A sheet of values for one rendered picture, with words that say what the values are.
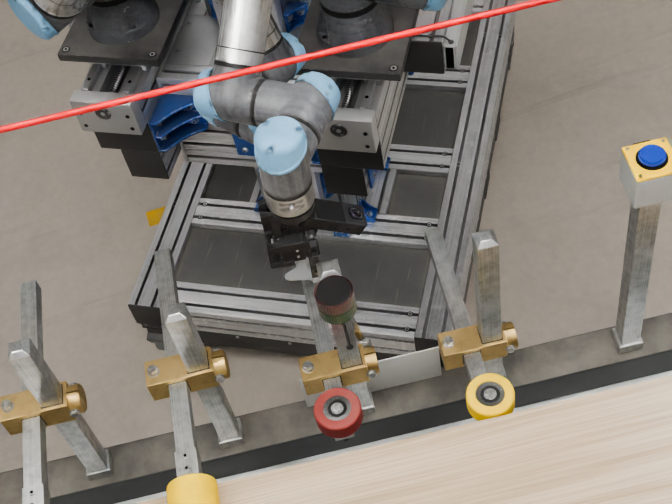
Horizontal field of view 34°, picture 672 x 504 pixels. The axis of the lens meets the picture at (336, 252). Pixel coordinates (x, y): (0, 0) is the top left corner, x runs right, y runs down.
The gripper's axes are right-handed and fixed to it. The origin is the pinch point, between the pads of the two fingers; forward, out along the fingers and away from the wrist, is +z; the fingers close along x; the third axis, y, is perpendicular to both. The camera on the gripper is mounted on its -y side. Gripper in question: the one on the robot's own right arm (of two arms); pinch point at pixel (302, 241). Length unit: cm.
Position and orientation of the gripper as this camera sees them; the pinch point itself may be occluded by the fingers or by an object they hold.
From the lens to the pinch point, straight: 215.2
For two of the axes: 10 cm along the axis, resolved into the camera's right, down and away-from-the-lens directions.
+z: 1.4, 5.9, 7.9
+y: -1.9, -7.7, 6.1
